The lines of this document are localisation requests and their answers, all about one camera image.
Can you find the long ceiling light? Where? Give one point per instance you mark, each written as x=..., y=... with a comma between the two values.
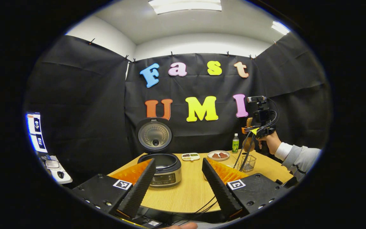
x=186, y=5

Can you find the round white plate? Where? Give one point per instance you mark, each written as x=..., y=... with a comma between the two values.
x=218, y=158

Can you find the wooden spoon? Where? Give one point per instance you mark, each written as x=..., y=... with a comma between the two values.
x=249, y=144

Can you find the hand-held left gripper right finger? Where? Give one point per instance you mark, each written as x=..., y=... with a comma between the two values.
x=219, y=192

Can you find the black computer mouse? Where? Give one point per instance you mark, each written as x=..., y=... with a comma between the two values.
x=61, y=175

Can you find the green tea bottle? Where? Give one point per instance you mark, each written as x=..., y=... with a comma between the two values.
x=235, y=144

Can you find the small ceiling light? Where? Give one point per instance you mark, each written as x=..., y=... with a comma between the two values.
x=280, y=28

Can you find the computer monitor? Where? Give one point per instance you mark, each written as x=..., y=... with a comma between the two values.
x=37, y=132

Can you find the white side desk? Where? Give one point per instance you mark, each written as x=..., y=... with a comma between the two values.
x=64, y=178

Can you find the black backdrop cloth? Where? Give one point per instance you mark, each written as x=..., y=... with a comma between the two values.
x=84, y=105

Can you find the black and silver rice cooker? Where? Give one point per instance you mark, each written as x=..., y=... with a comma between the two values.
x=165, y=173

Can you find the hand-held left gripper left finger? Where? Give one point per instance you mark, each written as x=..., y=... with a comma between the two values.
x=137, y=192

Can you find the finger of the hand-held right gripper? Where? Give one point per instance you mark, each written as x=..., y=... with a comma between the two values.
x=246, y=130

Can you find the white divided dish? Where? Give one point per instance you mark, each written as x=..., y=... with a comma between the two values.
x=190, y=156

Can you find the brown meat piece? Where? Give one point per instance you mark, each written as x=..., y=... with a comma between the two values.
x=223, y=155
x=215, y=156

